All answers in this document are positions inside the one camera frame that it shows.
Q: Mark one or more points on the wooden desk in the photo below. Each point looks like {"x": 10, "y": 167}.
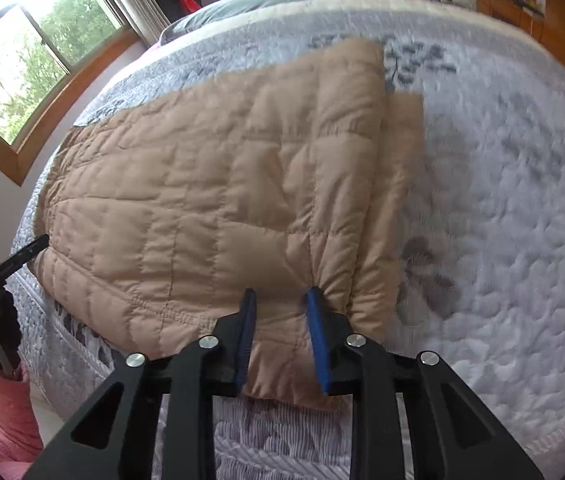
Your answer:
{"x": 502, "y": 10}

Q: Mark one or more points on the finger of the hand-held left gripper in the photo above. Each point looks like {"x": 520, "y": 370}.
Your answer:
{"x": 17, "y": 262}

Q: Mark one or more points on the tan quilted coat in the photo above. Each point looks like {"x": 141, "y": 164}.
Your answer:
{"x": 187, "y": 210}

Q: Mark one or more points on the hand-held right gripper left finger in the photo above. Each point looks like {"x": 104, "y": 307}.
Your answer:
{"x": 243, "y": 340}

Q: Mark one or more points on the pink cloth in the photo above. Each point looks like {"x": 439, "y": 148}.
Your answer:
{"x": 10, "y": 470}

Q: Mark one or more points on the light grey curtain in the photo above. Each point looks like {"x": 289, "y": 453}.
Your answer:
{"x": 135, "y": 0}

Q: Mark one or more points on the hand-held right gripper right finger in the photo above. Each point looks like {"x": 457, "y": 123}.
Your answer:
{"x": 318, "y": 340}

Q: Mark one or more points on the large wooden framed window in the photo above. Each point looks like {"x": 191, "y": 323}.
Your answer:
{"x": 22, "y": 60}

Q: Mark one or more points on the person's left forearm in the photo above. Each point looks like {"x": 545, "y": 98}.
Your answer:
{"x": 10, "y": 420}

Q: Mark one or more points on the grey pillow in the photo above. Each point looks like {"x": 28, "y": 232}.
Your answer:
{"x": 232, "y": 10}

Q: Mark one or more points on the bed with grey quilt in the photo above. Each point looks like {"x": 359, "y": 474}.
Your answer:
{"x": 502, "y": 200}

